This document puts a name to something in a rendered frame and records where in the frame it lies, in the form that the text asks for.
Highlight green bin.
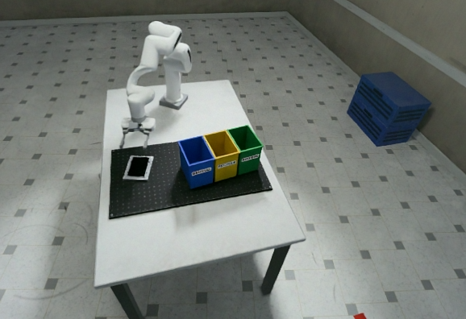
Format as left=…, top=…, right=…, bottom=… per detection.
left=227, top=125, right=264, bottom=175

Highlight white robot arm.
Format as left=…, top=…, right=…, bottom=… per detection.
left=127, top=21, right=192, bottom=129

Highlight blue bin with label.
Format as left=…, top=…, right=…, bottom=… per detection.
left=178, top=135, right=215, bottom=189

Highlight yellow recycle bin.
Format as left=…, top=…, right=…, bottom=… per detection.
left=203, top=130, right=240, bottom=182

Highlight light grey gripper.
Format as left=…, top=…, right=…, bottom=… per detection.
left=119, top=117, right=156, bottom=149

